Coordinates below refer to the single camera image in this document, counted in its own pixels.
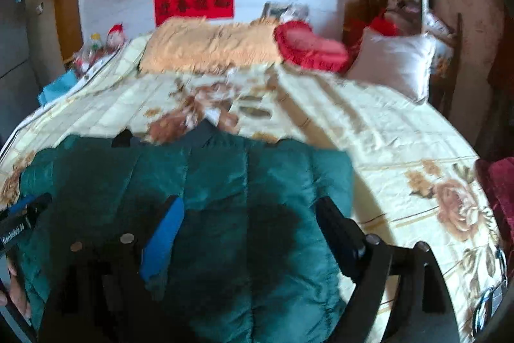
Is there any person's left hand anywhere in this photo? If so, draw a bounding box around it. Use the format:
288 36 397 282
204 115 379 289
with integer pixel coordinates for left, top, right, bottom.
0 250 33 321

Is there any clear plastic bag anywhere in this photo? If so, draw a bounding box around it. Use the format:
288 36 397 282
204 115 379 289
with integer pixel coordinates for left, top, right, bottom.
70 33 107 74

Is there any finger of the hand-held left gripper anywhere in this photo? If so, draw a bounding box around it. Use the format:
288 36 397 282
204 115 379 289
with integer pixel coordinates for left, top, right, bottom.
6 192 53 219

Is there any red wall banner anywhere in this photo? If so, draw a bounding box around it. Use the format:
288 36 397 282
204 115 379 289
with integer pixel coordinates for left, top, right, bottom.
153 0 235 26

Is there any floral checked bed blanket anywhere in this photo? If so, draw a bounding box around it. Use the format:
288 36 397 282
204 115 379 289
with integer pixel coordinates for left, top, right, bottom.
0 33 507 343

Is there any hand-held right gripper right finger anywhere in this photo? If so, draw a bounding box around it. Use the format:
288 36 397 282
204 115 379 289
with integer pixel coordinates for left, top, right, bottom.
315 196 458 343

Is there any green quilted jacket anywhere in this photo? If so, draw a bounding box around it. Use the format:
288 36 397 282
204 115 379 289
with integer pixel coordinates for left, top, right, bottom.
18 122 354 343

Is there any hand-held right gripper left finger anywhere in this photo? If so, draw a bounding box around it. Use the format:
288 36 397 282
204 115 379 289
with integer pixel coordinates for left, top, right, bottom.
38 195 185 343

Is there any dark red cloth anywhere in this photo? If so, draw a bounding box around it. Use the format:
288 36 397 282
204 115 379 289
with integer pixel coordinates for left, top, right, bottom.
475 157 514 223

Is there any white satin pillow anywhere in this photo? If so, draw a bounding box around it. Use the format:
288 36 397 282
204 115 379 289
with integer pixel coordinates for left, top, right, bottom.
345 26 437 104

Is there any wooden door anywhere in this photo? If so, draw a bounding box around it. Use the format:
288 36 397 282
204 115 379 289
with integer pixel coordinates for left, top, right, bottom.
52 0 84 54

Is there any blue folded cloth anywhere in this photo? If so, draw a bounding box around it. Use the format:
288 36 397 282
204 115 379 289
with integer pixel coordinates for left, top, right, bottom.
38 70 79 106

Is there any red and white cloth pile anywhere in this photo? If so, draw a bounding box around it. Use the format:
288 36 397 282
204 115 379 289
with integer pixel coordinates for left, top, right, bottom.
347 0 458 46

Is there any beige fringed pillow towel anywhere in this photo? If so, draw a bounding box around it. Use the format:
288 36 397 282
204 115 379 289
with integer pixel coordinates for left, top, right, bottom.
138 17 282 74

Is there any grey refrigerator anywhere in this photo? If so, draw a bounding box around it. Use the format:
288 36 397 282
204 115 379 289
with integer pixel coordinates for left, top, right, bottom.
0 0 41 143

